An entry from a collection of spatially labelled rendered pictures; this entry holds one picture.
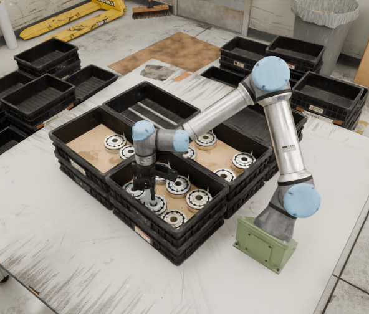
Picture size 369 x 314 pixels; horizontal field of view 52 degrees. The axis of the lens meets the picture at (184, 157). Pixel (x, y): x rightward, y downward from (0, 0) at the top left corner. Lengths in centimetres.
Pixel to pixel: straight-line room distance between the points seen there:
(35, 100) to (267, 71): 193
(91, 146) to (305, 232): 102
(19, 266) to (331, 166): 147
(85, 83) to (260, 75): 207
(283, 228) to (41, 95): 203
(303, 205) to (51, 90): 211
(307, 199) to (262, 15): 348
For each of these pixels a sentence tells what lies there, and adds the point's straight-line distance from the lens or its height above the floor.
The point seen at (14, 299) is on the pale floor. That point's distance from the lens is 243.
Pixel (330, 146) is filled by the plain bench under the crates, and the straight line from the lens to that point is 211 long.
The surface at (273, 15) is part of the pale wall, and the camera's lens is 453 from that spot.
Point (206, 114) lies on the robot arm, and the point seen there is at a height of 117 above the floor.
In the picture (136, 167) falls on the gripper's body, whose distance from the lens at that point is 139.
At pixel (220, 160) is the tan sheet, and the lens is 172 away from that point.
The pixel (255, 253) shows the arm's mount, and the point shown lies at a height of 74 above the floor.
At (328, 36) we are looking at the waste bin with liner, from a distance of 376.
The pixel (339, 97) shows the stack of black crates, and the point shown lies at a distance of 291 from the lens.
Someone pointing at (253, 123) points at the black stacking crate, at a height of 83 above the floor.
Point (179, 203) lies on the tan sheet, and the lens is 154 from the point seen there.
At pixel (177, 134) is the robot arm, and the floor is 118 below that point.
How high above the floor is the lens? 201
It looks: 43 degrees down
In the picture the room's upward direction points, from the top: straight up
